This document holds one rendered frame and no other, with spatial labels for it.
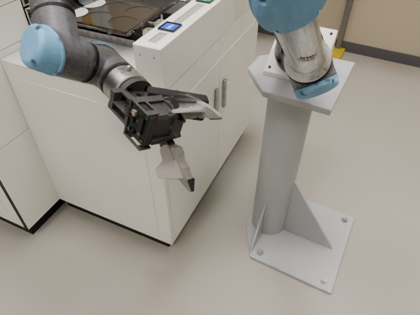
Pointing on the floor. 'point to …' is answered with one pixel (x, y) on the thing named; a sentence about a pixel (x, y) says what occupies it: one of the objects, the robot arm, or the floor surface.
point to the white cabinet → (87, 113)
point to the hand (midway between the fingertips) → (210, 157)
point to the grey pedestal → (265, 163)
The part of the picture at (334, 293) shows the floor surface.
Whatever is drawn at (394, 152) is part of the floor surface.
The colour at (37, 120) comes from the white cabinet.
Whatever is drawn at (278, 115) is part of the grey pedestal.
